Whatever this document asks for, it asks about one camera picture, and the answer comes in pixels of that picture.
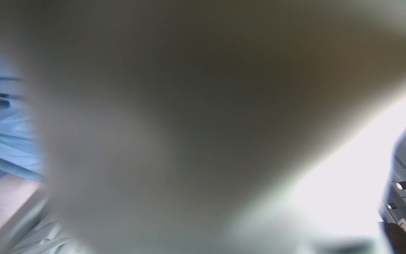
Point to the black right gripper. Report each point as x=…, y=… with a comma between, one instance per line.
x=393, y=203

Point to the mint green umbrella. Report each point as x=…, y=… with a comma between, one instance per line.
x=49, y=236

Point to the blue umbrella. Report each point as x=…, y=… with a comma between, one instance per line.
x=21, y=154

